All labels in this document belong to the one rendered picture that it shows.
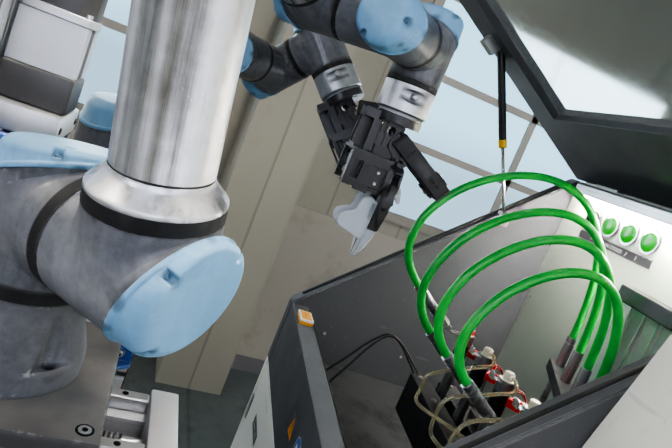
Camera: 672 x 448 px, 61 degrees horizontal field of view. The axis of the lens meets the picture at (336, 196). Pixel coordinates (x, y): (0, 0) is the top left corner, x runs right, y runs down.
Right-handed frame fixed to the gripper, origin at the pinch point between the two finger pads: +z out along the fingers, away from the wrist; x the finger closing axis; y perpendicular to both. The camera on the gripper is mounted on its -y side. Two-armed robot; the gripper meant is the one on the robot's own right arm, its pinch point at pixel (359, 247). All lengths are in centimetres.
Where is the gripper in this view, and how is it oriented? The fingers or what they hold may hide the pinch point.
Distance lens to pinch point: 84.1
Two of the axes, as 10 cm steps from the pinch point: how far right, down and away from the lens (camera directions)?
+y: -9.2, -3.4, -2.1
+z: -3.7, 9.2, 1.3
